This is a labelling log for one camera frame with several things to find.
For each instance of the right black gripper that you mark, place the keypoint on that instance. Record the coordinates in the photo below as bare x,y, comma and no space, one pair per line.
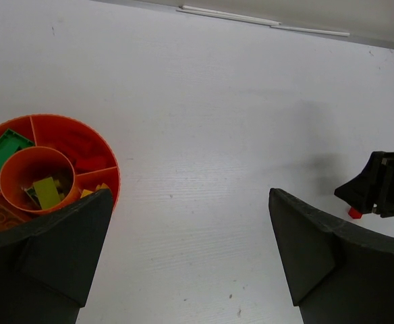
373,185

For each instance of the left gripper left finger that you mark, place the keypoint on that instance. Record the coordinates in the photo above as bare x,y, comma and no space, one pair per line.
47,265

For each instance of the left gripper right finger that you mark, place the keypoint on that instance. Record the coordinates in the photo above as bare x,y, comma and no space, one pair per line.
336,271

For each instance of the tiny red lego cube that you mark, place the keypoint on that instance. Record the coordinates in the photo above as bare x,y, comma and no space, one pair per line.
354,214

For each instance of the lime green lego brick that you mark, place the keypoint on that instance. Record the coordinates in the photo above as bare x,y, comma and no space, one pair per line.
46,192

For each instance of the small yellow lego brick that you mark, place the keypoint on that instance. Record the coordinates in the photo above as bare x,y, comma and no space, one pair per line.
86,192

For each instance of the orange round divided container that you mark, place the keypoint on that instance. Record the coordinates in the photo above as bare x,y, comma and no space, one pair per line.
48,162

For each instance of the red lego brick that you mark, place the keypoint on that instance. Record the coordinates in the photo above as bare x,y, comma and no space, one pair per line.
82,153

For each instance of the white strip at wall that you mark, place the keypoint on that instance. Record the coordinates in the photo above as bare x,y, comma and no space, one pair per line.
258,21

